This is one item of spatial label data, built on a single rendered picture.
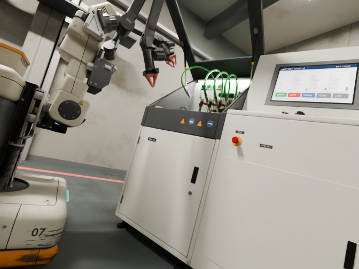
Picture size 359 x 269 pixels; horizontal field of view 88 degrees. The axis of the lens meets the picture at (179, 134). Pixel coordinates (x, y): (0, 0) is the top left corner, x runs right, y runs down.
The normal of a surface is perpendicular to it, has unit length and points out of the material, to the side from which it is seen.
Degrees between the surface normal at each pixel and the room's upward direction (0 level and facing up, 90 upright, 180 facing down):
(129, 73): 90
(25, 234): 90
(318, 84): 76
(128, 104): 90
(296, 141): 90
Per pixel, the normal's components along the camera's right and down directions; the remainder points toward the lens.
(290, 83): -0.47, -0.45
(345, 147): -0.55, -0.22
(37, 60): 0.52, 0.05
